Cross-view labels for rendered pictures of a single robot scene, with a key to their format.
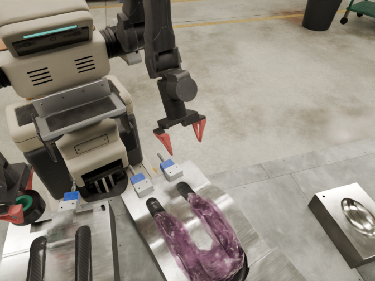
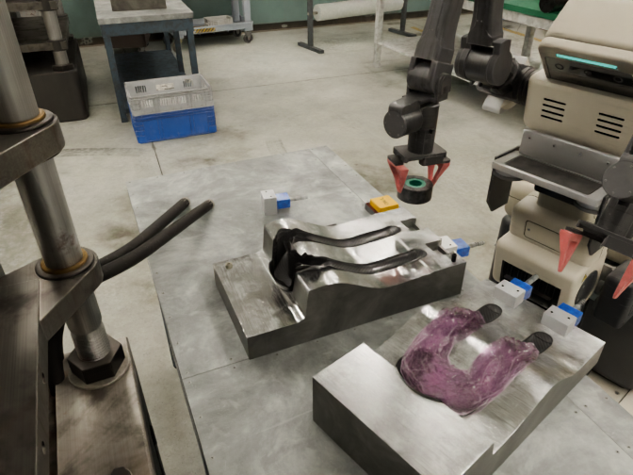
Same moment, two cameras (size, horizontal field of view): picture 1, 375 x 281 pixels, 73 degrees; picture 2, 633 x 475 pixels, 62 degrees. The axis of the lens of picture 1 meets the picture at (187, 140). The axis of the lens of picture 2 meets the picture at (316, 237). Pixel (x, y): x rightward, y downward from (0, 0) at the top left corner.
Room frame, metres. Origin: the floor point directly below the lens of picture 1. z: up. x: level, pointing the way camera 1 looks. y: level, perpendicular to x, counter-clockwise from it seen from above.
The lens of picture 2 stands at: (-0.06, -0.64, 1.56)
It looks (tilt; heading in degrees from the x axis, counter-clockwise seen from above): 33 degrees down; 82
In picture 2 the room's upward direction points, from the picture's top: straight up
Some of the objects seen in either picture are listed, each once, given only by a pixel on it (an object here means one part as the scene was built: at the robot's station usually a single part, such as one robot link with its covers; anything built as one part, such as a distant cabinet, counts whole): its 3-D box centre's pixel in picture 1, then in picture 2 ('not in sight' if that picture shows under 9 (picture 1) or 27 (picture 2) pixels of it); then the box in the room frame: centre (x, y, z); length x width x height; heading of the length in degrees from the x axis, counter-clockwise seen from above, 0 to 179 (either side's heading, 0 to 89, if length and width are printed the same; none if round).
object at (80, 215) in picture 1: (85, 216); (438, 253); (0.35, 0.29, 0.87); 0.05 x 0.05 x 0.04; 16
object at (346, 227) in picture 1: (354, 222); not in sight; (0.35, -0.48, 0.84); 0.20 x 0.15 x 0.07; 16
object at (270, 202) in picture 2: not in sight; (284, 200); (0.03, 0.67, 0.83); 0.13 x 0.05 x 0.05; 8
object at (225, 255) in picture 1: (198, 232); (469, 348); (0.29, -0.03, 0.90); 0.26 x 0.18 x 0.08; 33
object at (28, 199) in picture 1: (24, 207); (414, 189); (0.31, 0.39, 0.99); 0.08 x 0.08 x 0.04
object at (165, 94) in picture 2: not in sight; (169, 94); (-0.63, 3.41, 0.28); 0.61 x 0.41 x 0.15; 13
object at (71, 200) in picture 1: (72, 196); (461, 247); (0.44, 0.37, 0.83); 0.13 x 0.05 x 0.05; 10
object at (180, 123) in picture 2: not in sight; (171, 116); (-0.63, 3.41, 0.11); 0.61 x 0.41 x 0.22; 13
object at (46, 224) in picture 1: (44, 226); (413, 230); (0.32, 0.39, 0.87); 0.05 x 0.05 x 0.04; 16
